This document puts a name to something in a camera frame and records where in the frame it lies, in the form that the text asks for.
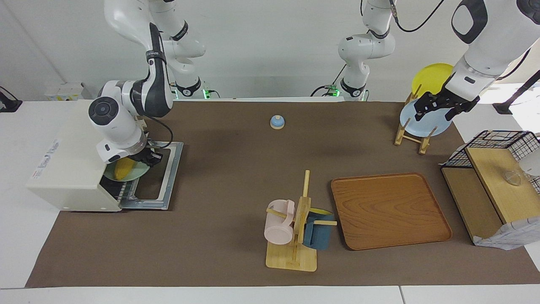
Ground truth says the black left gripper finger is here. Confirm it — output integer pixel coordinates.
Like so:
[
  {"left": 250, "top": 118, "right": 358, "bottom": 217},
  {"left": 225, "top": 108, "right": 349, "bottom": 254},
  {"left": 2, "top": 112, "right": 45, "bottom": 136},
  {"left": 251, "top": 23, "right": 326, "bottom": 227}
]
[
  {"left": 443, "top": 103, "right": 470, "bottom": 123},
  {"left": 413, "top": 92, "right": 443, "bottom": 124}
]

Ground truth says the bamboo mug holder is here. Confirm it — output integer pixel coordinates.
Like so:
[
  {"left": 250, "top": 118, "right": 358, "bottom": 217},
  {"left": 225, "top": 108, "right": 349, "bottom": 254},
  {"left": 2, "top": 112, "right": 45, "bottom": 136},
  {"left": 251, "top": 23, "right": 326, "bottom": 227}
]
[{"left": 265, "top": 170, "right": 338, "bottom": 272}]

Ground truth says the black wire basket shelf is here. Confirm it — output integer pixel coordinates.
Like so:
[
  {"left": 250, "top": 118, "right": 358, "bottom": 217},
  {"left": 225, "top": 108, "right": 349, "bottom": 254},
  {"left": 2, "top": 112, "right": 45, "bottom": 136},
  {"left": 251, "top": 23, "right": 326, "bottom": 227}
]
[{"left": 441, "top": 147, "right": 540, "bottom": 245}]

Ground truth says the black wire basket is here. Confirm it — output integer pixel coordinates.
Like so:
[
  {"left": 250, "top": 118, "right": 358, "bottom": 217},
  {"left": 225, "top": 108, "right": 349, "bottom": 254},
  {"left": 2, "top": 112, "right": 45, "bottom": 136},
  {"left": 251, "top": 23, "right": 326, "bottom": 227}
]
[{"left": 441, "top": 130, "right": 540, "bottom": 195}]

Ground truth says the white round object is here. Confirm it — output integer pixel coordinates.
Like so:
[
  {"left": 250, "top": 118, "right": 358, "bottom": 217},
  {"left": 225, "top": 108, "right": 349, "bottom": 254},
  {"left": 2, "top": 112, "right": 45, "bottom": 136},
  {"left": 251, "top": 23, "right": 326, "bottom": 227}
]
[{"left": 519, "top": 150, "right": 540, "bottom": 177}]

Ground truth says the black tripod leg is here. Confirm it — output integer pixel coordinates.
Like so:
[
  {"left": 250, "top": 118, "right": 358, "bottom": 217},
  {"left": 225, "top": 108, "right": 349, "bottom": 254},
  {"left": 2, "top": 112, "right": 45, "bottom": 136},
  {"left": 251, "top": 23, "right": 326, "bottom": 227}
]
[{"left": 494, "top": 70, "right": 540, "bottom": 115}]

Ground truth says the clear glass lid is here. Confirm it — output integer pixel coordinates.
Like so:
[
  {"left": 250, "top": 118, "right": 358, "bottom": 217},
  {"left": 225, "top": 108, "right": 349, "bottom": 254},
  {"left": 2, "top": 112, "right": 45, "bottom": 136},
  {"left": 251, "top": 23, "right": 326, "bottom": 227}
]
[{"left": 502, "top": 170, "right": 524, "bottom": 187}]

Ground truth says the pale green plate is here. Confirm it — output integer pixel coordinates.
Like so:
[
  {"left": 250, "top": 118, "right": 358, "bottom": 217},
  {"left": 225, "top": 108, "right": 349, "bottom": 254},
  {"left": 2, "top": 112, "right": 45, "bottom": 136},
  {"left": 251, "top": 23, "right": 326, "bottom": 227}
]
[{"left": 103, "top": 158, "right": 151, "bottom": 182}]

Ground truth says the wooden plate rack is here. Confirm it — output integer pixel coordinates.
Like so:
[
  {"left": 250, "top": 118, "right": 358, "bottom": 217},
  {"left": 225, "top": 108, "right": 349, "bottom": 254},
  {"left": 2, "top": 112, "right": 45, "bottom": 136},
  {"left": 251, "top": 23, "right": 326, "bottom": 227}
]
[{"left": 394, "top": 84, "right": 438, "bottom": 155}]

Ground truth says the white socket box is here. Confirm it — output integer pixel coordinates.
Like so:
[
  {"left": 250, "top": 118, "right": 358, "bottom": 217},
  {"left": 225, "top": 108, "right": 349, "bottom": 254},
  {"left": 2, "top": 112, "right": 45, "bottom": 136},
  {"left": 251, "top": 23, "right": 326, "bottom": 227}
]
[{"left": 44, "top": 82, "right": 86, "bottom": 101}]

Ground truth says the light blue plate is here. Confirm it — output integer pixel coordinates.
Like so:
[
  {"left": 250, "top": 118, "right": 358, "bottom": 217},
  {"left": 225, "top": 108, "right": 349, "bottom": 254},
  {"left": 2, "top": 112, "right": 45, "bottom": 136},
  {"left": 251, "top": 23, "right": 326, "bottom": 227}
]
[{"left": 400, "top": 97, "right": 453, "bottom": 138}]

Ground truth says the brown wooden tray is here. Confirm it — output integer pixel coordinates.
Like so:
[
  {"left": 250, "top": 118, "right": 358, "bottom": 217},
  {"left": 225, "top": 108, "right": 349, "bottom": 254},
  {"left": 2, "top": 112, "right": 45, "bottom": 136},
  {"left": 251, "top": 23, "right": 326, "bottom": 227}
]
[{"left": 330, "top": 172, "right": 453, "bottom": 251}]

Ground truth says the black clamp mount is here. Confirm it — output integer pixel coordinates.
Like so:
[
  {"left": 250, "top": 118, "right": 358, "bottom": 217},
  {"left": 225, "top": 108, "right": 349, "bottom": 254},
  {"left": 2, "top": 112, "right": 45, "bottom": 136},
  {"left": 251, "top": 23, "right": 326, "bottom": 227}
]
[{"left": 0, "top": 86, "right": 23, "bottom": 113}]

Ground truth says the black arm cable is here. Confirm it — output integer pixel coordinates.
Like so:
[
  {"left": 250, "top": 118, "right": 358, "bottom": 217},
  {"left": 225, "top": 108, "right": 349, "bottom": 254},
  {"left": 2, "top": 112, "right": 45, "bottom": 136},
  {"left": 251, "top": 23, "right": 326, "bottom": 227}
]
[
  {"left": 390, "top": 0, "right": 446, "bottom": 33},
  {"left": 146, "top": 116, "right": 174, "bottom": 149}
]

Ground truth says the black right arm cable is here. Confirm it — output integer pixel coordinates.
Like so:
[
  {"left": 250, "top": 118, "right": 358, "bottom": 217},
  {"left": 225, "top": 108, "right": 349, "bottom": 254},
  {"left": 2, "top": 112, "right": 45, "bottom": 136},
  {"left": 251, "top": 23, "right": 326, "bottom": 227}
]
[{"left": 146, "top": 116, "right": 174, "bottom": 149}]

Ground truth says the white toaster oven body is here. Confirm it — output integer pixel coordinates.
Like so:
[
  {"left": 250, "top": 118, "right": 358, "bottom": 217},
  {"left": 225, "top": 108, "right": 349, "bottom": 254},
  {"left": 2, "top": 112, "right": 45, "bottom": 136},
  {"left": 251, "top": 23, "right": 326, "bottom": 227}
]
[{"left": 26, "top": 99, "right": 148, "bottom": 212}]

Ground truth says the pink mug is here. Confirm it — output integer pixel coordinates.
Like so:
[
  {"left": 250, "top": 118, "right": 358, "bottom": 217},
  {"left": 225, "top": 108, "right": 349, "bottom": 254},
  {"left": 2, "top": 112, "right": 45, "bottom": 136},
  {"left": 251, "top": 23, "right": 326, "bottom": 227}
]
[{"left": 264, "top": 199, "right": 296, "bottom": 245}]

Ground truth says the yellow corn cob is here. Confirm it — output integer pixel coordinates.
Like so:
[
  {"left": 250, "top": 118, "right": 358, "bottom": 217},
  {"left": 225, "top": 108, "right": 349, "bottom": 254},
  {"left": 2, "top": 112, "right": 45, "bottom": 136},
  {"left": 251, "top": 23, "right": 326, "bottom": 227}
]
[{"left": 114, "top": 157, "right": 138, "bottom": 181}]

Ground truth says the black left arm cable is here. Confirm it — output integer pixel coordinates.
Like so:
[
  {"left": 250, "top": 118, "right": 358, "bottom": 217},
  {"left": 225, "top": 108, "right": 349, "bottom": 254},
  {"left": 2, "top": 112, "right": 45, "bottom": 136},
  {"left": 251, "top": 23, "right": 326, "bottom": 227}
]
[{"left": 390, "top": 0, "right": 446, "bottom": 33}]

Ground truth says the brown table mat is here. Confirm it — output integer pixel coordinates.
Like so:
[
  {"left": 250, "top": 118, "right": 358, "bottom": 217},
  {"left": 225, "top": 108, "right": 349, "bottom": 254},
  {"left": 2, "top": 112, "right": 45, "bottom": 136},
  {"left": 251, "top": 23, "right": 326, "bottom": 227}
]
[{"left": 25, "top": 100, "right": 540, "bottom": 289}]

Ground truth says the dark blue mug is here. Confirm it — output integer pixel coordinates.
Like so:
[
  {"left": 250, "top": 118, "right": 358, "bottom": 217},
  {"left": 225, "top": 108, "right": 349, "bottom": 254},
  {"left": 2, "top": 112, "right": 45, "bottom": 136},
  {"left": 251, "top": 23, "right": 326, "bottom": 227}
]
[{"left": 303, "top": 208, "right": 335, "bottom": 250}]

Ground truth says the yellow plate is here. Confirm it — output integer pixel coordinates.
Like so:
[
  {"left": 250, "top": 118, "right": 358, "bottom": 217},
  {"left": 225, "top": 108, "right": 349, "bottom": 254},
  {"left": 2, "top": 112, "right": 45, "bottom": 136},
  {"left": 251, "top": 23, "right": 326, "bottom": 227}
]
[{"left": 411, "top": 63, "right": 454, "bottom": 98}]

